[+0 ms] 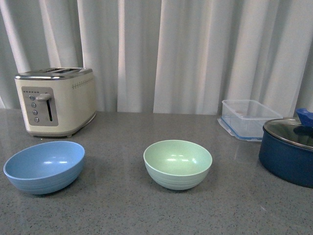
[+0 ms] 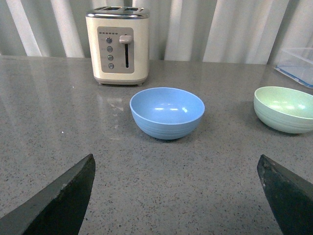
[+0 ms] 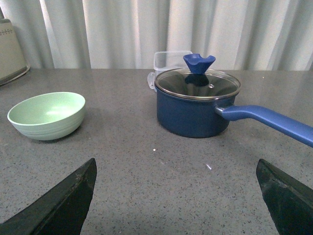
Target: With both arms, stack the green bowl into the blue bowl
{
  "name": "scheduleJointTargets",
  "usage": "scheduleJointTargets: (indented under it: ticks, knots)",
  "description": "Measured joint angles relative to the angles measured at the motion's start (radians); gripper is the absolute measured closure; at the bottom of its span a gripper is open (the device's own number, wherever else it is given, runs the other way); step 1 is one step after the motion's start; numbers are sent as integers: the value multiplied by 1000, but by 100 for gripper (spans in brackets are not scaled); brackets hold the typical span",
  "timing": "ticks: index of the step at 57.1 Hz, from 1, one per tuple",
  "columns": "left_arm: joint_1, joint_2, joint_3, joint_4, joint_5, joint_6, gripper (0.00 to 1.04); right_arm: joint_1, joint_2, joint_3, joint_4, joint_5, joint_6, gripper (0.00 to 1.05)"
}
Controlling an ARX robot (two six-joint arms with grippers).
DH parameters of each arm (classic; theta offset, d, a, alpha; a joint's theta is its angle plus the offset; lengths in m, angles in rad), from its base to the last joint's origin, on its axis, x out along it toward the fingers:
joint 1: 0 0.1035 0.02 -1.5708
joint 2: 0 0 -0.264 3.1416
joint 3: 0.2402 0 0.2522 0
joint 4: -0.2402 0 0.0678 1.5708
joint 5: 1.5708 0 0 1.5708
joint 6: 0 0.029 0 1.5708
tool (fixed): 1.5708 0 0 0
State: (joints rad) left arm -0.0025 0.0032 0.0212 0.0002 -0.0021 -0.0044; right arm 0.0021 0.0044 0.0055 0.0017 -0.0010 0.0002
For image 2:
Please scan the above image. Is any blue bowl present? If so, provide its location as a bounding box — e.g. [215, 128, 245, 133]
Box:
[130, 87, 205, 140]

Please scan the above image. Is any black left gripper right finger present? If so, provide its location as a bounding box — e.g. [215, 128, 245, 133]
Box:
[257, 155, 313, 235]

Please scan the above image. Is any cream two-slot toaster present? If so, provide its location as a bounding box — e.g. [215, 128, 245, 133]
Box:
[86, 6, 149, 85]

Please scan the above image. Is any clear plastic container blue rim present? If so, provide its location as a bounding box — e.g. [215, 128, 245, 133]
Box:
[275, 47, 313, 89]

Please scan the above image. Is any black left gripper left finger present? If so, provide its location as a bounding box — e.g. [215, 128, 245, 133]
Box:
[0, 154, 95, 235]

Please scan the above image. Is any green bowl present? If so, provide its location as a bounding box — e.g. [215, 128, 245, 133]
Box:
[253, 86, 313, 134]

